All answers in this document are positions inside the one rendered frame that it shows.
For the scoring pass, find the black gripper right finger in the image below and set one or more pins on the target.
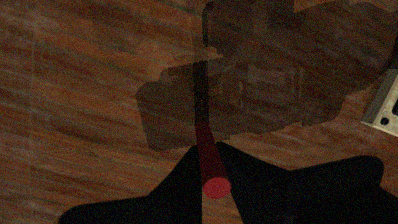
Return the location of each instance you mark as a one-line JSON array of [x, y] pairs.
[[267, 194]]

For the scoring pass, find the dark red cylinder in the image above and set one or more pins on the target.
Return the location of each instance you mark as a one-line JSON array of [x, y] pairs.
[[215, 180]]

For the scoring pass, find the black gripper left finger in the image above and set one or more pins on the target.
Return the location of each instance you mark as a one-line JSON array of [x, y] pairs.
[[176, 200]]

